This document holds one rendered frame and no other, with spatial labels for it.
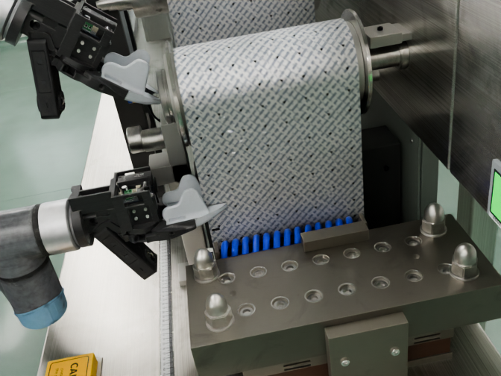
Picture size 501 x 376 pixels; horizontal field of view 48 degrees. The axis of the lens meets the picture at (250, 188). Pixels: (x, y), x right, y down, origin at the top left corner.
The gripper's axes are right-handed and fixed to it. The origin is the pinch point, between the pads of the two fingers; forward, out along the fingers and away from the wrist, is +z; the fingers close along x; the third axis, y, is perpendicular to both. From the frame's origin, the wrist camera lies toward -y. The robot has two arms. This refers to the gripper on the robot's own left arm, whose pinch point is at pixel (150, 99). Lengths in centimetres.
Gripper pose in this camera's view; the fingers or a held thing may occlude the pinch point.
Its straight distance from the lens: 82.9
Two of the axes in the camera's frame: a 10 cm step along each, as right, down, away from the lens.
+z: 8.4, 3.9, 3.7
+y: 5.2, -7.7, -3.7
